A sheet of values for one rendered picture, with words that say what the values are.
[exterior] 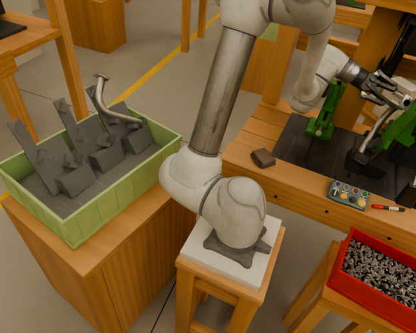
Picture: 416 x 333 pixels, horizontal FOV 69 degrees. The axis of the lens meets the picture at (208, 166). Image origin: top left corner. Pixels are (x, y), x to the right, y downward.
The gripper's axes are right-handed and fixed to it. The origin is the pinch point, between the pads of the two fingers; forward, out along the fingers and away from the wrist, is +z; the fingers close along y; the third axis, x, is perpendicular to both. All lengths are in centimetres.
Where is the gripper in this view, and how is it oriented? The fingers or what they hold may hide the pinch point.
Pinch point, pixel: (398, 100)
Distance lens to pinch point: 147.8
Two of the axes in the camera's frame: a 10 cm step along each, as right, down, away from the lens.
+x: 1.0, -0.2, 10.0
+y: 5.3, -8.4, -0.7
